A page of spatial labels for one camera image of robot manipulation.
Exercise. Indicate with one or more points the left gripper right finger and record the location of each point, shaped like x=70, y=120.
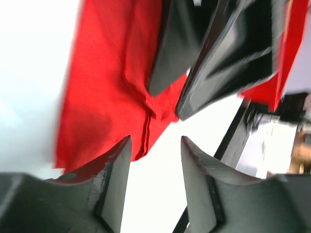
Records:
x=223, y=200

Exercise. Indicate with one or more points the red paper napkin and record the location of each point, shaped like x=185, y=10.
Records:
x=106, y=96

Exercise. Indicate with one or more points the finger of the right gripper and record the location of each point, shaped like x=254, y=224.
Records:
x=182, y=30
x=239, y=52

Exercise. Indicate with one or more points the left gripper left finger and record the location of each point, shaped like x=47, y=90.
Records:
x=90, y=199

